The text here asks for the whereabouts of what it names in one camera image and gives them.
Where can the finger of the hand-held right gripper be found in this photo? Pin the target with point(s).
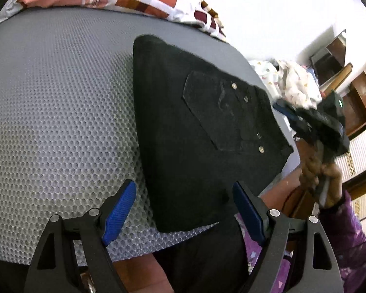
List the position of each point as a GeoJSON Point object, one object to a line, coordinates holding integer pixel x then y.
{"type": "Point", "coordinates": [286, 110]}

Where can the person's right hand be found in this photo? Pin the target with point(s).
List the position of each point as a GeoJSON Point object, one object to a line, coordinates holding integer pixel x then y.
{"type": "Point", "coordinates": [311, 171]}

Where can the person's right forearm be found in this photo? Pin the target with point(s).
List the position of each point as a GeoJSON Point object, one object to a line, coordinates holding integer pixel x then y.
{"type": "Point", "coordinates": [353, 244]}

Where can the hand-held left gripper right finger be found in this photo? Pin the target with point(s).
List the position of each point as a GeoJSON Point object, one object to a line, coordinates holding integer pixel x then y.
{"type": "Point", "coordinates": [250, 213]}

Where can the brown wooden cabinet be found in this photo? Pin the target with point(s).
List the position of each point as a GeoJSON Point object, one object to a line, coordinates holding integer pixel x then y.
{"type": "Point", "coordinates": [360, 97]}

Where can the white cloth with triangle print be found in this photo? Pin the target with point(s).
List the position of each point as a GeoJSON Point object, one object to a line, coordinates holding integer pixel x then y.
{"type": "Point", "coordinates": [292, 79]}

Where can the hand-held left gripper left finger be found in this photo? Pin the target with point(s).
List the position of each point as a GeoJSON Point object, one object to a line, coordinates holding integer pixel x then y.
{"type": "Point", "coordinates": [119, 213]}

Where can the grey mesh bed mat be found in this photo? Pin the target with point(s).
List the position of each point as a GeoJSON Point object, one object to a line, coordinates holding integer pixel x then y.
{"type": "Point", "coordinates": [64, 122]}

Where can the black pants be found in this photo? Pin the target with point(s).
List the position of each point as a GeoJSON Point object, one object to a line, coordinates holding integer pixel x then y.
{"type": "Point", "coordinates": [201, 146]}

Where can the white crumpled cloth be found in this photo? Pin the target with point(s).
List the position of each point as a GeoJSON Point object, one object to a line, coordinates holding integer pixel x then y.
{"type": "Point", "coordinates": [6, 10]}

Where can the person's purple printed clothing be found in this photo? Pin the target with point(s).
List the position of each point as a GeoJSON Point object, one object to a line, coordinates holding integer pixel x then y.
{"type": "Point", "coordinates": [253, 253]}

